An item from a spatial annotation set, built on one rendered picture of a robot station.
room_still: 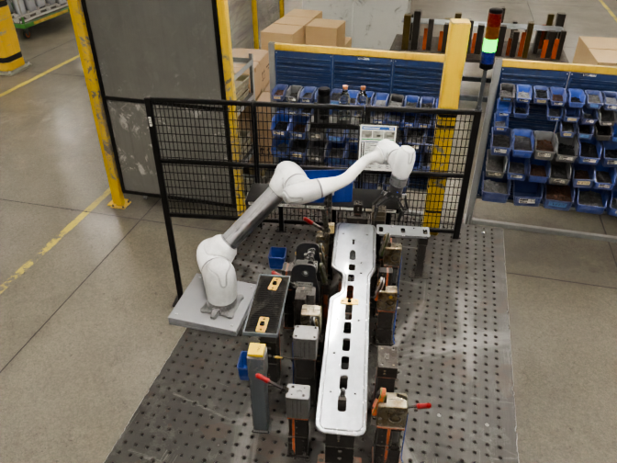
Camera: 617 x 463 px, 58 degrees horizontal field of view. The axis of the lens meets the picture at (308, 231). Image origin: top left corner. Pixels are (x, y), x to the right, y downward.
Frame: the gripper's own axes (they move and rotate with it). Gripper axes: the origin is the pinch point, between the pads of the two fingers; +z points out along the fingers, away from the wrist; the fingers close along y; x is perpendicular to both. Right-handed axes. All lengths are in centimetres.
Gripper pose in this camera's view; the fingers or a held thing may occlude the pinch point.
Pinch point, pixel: (387, 217)
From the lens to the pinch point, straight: 308.2
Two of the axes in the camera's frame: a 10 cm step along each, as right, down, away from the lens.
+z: -1.9, 8.5, 5.0
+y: -9.8, -1.3, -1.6
